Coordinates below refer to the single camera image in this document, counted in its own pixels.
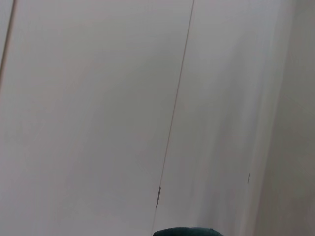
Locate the teal insulated lunch bag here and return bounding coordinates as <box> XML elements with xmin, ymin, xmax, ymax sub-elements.
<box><xmin>152</xmin><ymin>226</ymin><xmax>223</xmax><ymax>236</ymax></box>

